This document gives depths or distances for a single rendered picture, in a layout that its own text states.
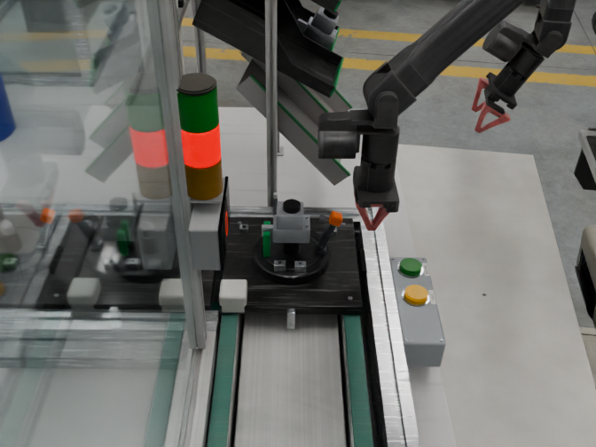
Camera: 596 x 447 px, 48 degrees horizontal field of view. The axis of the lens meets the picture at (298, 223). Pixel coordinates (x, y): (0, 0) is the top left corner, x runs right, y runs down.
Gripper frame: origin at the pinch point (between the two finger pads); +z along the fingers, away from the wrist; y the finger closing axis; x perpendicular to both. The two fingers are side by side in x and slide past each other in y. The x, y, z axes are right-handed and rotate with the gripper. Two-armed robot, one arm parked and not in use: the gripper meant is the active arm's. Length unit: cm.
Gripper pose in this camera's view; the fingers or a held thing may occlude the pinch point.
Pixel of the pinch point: (372, 225)
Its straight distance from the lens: 117.1
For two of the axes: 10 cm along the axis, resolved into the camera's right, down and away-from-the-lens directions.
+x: 10.0, 0.0, 0.2
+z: -0.1, 7.8, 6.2
